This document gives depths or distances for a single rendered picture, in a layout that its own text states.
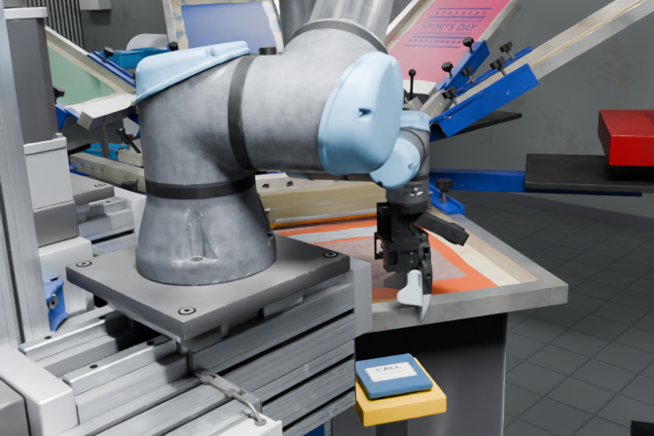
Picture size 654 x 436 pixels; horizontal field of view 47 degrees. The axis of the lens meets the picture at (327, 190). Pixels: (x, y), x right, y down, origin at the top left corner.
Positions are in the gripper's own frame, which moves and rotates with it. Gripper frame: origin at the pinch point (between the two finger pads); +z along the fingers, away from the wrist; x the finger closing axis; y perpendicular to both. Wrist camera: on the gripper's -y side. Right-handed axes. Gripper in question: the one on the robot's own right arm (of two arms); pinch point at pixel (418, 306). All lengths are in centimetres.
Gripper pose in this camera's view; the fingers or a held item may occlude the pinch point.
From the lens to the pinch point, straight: 137.3
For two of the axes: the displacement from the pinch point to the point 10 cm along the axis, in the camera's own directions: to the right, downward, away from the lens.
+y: -9.7, 1.0, -2.3
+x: 2.5, 2.5, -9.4
